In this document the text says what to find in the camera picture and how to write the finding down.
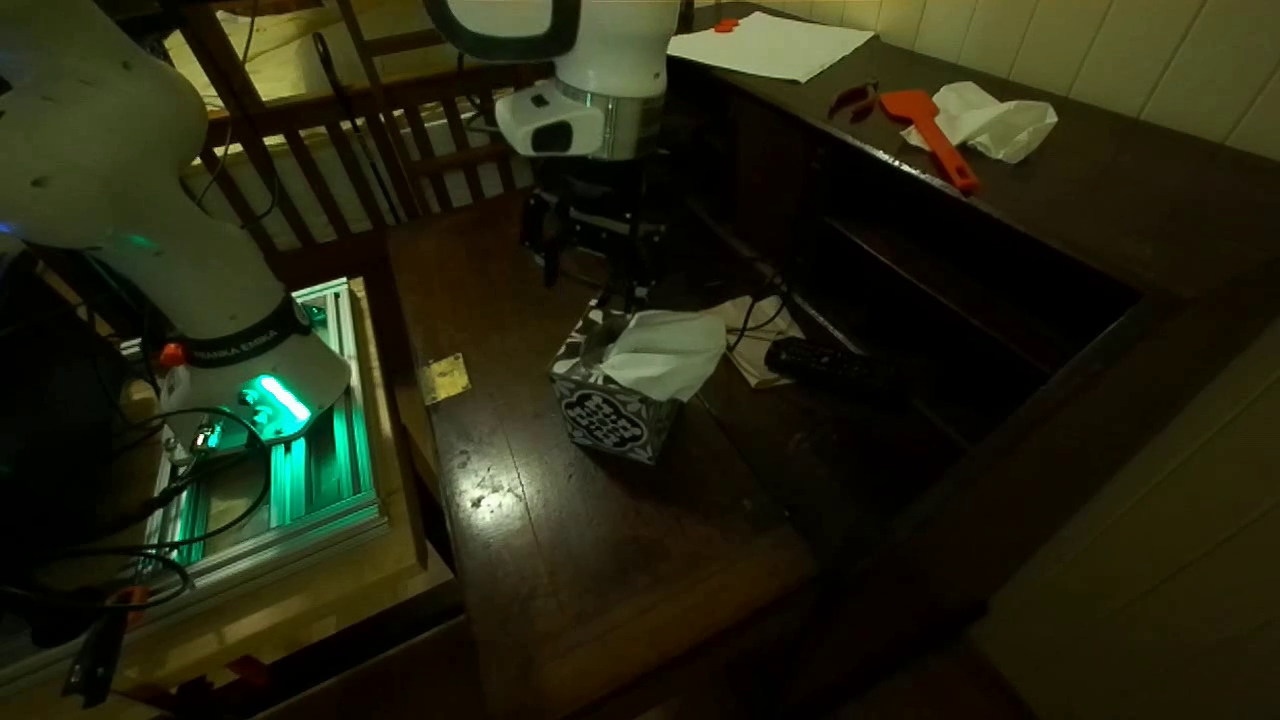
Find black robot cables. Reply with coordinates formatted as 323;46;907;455
0;397;276;633

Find dark wooden chair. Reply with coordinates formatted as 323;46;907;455
170;0;592;292

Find black cylindrical object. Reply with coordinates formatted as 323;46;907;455
762;334;864;388

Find yellow sticky note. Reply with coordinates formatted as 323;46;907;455
414;353;475;408

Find dark wooden desk hutch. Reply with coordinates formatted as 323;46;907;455
636;33;1280;672

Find orange plastic scraper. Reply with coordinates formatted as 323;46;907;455
875;88;982;198

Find dark red small tool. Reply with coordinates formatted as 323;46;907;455
824;79;885;127

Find crumpled white tissue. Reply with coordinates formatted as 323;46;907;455
901;79;1065;168

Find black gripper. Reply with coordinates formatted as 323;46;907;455
520;146;670;302

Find red handled clamp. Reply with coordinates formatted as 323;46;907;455
61;579;152;710

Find aluminium frame mount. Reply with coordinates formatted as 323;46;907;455
141;272;392;579

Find white paper sheet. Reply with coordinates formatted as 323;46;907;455
662;6;879;88

